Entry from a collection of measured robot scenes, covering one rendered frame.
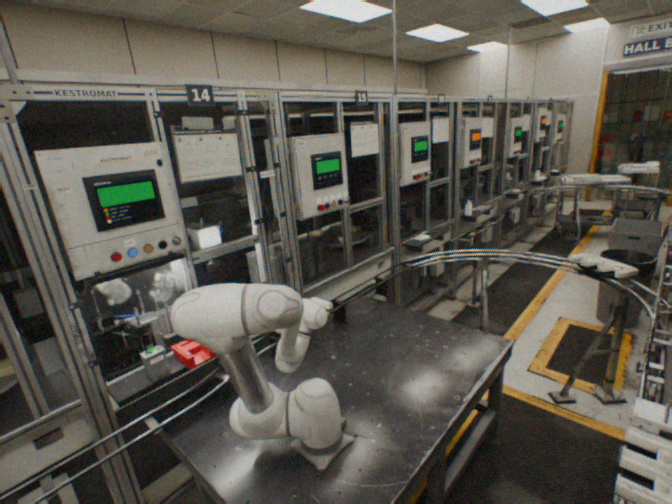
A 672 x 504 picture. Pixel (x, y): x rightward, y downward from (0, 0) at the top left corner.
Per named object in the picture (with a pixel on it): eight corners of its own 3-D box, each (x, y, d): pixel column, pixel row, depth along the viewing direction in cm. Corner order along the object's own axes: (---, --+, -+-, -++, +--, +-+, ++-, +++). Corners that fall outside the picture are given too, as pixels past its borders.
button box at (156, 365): (152, 382, 146) (145, 357, 142) (144, 375, 151) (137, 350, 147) (171, 372, 151) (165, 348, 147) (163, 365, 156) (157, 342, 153)
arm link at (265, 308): (304, 283, 102) (256, 287, 102) (294, 275, 84) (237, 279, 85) (306, 330, 99) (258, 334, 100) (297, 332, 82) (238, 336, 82)
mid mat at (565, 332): (617, 402, 235) (617, 401, 235) (526, 371, 272) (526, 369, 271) (634, 335, 303) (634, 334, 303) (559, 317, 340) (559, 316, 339)
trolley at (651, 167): (654, 227, 568) (667, 164, 538) (609, 224, 600) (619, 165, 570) (649, 215, 633) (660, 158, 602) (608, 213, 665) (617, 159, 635)
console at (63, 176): (78, 283, 130) (35, 151, 116) (60, 268, 149) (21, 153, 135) (189, 250, 159) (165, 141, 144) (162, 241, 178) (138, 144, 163)
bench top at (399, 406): (316, 616, 93) (315, 606, 91) (152, 422, 163) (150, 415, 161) (514, 346, 195) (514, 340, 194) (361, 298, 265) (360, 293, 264)
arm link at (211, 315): (293, 445, 134) (234, 448, 134) (295, 402, 146) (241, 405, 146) (242, 317, 82) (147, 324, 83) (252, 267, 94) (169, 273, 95)
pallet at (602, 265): (566, 267, 252) (568, 254, 249) (582, 264, 256) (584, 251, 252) (618, 287, 219) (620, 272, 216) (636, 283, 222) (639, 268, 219)
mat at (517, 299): (501, 359, 287) (502, 358, 286) (434, 336, 326) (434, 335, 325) (612, 210, 686) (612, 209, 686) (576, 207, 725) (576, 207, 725)
